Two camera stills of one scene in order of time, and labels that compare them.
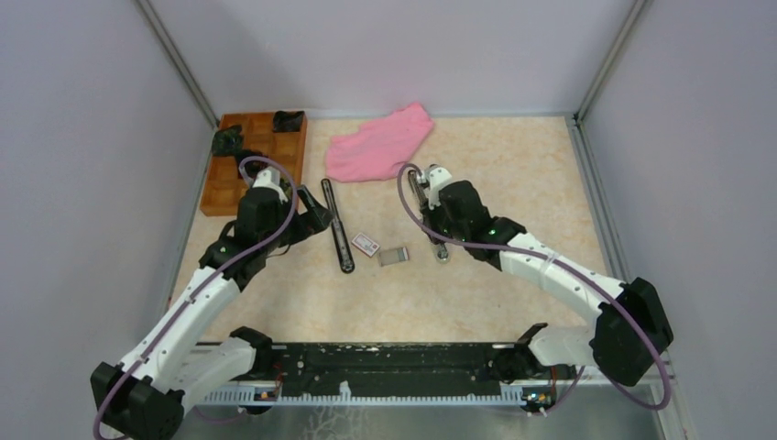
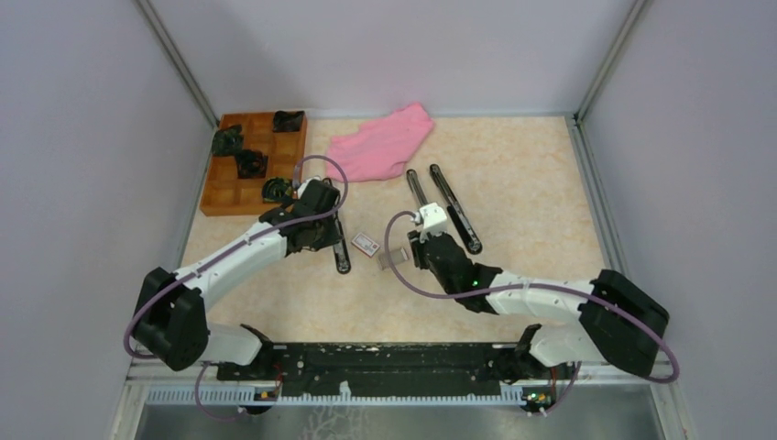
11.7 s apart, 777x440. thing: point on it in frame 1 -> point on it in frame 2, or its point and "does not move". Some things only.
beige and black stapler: [423, 196] does not move
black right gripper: [434, 210] -> [419, 249]
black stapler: [345, 261] does not move
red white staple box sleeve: [366, 244] does not move
